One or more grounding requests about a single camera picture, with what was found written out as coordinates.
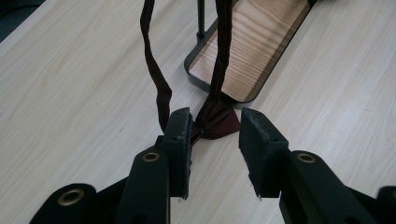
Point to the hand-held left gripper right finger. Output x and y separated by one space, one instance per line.
299 180

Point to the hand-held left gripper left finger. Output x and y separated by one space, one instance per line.
155 174

